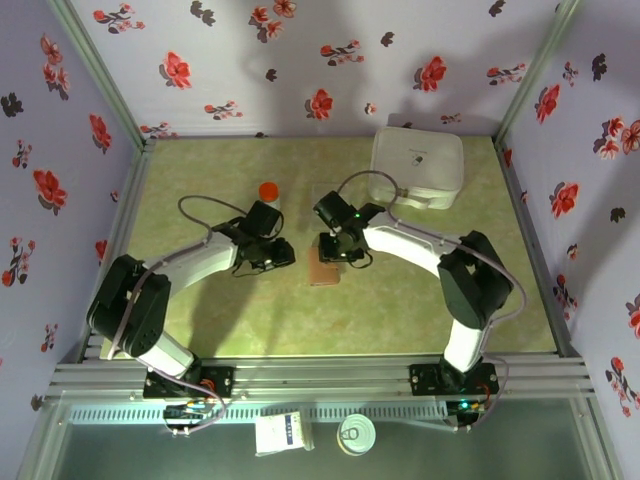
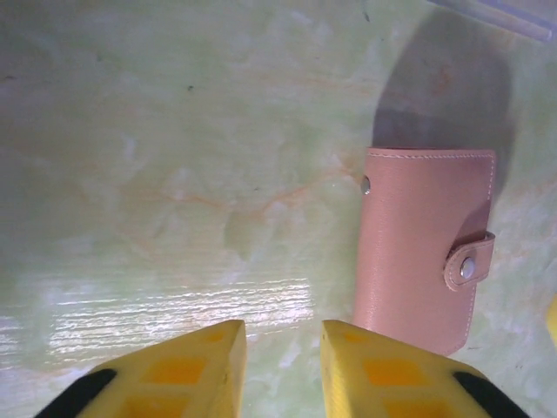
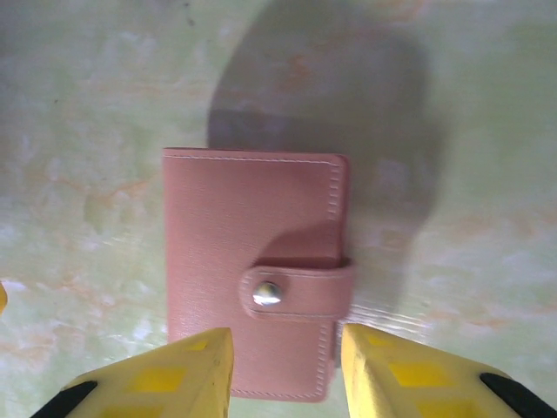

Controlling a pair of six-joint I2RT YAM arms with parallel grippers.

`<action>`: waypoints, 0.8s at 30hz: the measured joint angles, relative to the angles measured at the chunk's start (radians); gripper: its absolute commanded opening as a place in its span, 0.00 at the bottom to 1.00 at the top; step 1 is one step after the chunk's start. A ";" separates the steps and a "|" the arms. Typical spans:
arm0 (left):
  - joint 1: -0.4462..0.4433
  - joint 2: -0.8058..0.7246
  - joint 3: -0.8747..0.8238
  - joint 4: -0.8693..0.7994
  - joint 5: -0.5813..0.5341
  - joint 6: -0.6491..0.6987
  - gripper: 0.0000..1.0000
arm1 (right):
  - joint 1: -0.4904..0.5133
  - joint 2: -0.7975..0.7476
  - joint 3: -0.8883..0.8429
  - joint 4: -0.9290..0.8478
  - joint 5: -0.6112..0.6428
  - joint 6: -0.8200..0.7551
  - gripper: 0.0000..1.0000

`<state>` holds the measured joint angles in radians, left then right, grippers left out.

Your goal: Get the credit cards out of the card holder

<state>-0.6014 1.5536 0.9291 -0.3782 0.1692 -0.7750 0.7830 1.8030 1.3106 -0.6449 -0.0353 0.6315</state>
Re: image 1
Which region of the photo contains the aluminium frame post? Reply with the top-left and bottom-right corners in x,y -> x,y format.
494,0 -> 584,146
47,0 -> 157,151

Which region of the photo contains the white box with blue print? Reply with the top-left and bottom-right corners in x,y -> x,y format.
253,410 -> 316,457

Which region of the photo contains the aluminium table edge rail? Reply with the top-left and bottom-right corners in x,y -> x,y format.
43,353 -> 599,401

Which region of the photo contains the silver tin can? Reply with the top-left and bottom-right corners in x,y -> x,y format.
336,413 -> 377,456

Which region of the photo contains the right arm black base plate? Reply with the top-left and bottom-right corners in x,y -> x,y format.
408,362 -> 500,396

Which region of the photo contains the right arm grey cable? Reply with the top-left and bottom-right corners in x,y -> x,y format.
337,171 -> 529,434

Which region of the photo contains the red-capped white bottle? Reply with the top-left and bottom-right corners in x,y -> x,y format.
257,181 -> 282,211

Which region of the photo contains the aluminium side rail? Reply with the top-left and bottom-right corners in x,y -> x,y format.
77,139 -> 157,361
492,137 -> 584,359

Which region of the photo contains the slotted grey cable duct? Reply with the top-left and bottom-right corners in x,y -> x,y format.
67,403 -> 451,424

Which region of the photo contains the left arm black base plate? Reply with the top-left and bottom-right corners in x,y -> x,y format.
143,363 -> 236,400

